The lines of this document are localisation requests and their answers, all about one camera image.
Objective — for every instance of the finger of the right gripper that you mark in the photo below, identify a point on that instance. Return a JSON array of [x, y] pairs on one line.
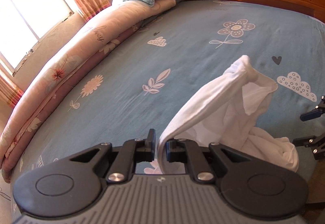
[[315, 143], [316, 113]]

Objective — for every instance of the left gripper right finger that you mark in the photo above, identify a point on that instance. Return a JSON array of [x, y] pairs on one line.
[[249, 185]]

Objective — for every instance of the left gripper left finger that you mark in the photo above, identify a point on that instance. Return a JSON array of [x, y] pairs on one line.
[[72, 184]]

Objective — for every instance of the white long sleeve shirt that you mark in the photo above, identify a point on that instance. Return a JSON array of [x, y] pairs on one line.
[[225, 111]]

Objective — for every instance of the pink curtain left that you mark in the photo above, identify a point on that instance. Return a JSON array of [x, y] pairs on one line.
[[10, 92]]

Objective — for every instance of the blue floral bed sheet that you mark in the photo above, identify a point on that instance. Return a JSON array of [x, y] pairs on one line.
[[147, 78]]

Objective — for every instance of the pink floral folded quilt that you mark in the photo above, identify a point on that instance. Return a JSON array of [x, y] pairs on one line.
[[86, 49]]

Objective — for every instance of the window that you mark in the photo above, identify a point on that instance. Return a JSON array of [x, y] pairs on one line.
[[35, 28]]

